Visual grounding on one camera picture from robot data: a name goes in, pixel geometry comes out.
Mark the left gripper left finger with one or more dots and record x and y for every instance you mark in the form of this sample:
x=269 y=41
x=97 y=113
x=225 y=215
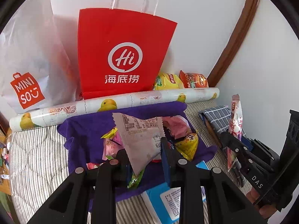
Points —
x=122 y=172

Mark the red Haidilao paper bag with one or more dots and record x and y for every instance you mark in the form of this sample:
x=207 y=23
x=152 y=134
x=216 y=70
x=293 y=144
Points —
x=120 y=51

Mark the grey checked cushion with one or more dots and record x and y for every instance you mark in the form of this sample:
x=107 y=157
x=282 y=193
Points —
x=216 y=119

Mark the blue white snack box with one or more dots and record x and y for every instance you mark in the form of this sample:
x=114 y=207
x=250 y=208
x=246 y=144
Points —
x=163 y=203

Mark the white Miniso plastic bag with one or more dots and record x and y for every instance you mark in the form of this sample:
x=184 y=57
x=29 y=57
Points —
x=35 y=69

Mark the rolled lemon print mat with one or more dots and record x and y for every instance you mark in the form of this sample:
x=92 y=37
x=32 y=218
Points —
x=57 y=114

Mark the orange red snack bag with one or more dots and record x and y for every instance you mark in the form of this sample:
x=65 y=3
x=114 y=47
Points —
x=193 y=80

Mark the yellow snack bag by wall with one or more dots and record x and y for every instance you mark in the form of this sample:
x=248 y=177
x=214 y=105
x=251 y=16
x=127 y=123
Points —
x=165 y=81

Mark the brown wooden door frame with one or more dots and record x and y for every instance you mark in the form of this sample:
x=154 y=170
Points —
x=235 y=41

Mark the pink nutrition label snack packet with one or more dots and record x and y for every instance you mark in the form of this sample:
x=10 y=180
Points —
x=177 y=126

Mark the yellow rice cracker packet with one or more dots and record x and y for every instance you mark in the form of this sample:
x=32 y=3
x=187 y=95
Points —
x=188 y=146

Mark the green snack packet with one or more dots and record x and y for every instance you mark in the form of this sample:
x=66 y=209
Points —
x=135 y=180

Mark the purple towel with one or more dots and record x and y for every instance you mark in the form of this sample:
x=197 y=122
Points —
x=85 y=144

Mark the pale pink peach snack packet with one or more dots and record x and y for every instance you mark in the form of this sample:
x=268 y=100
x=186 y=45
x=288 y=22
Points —
x=111 y=147

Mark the strawberry white candy packet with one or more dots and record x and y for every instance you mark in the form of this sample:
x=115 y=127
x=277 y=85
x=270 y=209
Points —
x=141 y=138

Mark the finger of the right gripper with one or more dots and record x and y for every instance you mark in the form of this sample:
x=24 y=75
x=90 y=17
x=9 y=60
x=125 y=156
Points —
x=256 y=165
x=247 y=143

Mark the pink cartoon snack packet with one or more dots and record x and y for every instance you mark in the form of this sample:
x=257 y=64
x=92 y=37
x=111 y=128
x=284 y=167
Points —
x=235 y=127

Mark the person right hand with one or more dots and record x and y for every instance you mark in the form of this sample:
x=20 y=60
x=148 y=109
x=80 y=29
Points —
x=267 y=210

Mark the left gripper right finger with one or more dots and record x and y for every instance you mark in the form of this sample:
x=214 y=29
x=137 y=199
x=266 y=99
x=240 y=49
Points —
x=174 y=173

